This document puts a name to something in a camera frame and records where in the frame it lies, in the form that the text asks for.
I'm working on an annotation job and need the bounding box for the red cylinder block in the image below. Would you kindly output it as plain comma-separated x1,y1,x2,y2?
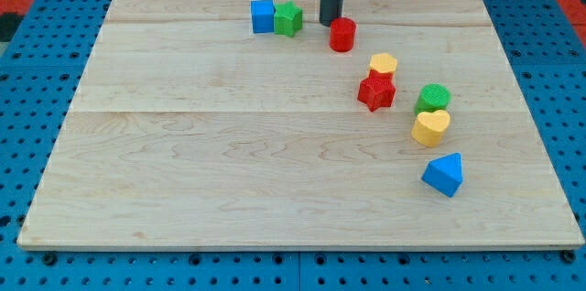
330,17,356,52

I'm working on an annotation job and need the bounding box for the green cylinder block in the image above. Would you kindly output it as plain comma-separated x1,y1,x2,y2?
414,83,451,114

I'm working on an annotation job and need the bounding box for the light wooden board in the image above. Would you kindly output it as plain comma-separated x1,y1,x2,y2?
17,0,584,252

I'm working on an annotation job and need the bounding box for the yellow hexagon block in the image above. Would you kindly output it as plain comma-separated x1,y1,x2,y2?
368,53,398,74

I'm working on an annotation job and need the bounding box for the yellow heart block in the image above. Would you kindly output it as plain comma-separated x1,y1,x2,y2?
411,110,450,147

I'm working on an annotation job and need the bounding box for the red star block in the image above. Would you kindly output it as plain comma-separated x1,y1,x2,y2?
357,70,396,112

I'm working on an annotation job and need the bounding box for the blue triangle block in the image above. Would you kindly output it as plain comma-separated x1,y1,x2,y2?
421,153,463,197

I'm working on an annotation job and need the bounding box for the blue cube block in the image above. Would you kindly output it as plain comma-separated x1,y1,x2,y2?
250,0,275,34

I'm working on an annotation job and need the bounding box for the green star block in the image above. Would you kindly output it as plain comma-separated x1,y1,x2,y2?
274,1,303,38

